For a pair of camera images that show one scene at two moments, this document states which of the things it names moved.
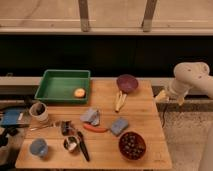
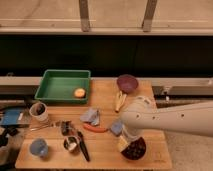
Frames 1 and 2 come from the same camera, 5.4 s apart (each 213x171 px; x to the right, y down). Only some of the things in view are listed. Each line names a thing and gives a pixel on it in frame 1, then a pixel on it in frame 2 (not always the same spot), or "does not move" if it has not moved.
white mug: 38,112 does not move
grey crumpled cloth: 92,116 does not move
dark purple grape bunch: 132,145 does not move
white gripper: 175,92 -> 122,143
